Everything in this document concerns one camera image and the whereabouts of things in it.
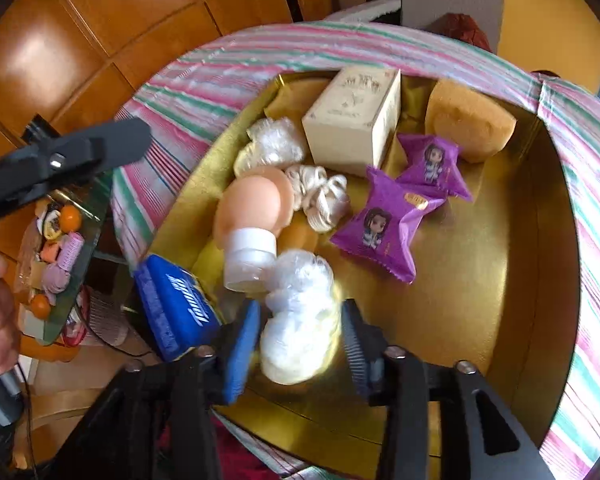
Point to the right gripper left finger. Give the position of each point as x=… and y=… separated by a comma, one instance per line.
x=233, y=355

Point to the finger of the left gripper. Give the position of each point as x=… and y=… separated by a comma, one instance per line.
x=44, y=166

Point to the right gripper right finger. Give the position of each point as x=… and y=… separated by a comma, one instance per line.
x=364, y=345

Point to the purple snack packet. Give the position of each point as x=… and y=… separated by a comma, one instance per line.
x=383, y=230
x=432, y=161

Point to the peach silicone bottle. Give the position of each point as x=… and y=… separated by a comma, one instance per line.
x=251, y=213

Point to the beige medicine box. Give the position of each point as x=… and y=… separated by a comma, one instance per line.
x=349, y=124

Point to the yellow sponge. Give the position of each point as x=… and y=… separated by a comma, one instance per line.
x=479, y=126

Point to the person's left hand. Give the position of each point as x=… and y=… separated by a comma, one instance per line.
x=9, y=333

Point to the tray of small toys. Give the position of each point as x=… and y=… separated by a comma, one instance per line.
x=55, y=252

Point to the wooden wardrobe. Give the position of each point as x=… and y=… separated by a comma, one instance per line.
x=77, y=62

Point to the gold tin box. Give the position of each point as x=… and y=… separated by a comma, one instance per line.
x=497, y=284

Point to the white crumpled wrapper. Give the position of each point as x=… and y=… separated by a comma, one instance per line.
x=272, y=142

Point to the striped bedspread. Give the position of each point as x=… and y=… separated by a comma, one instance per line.
x=192, y=100

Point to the dark red cushion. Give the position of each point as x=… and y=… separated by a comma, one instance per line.
x=461, y=27

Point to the grey yellow blue sofa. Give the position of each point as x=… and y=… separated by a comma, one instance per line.
x=562, y=36

